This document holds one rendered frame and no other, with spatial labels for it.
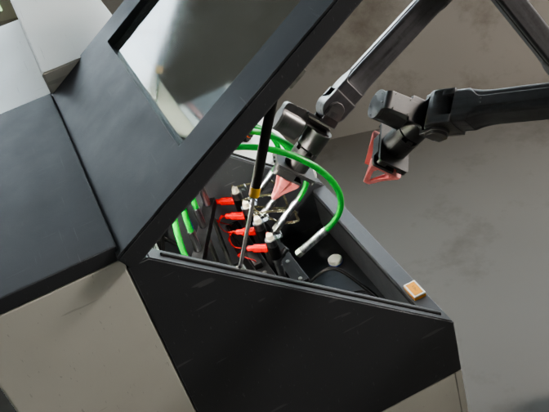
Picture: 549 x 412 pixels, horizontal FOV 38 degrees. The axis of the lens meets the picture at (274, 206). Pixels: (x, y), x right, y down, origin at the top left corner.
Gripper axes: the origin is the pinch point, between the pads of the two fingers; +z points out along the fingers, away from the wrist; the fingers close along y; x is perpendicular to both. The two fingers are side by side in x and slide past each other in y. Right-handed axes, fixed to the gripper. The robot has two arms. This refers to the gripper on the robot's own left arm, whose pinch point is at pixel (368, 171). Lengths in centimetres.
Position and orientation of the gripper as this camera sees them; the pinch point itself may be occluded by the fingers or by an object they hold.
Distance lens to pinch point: 163.5
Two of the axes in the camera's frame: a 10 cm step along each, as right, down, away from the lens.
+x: 8.8, 3.7, 3.1
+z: -4.7, 4.9, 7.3
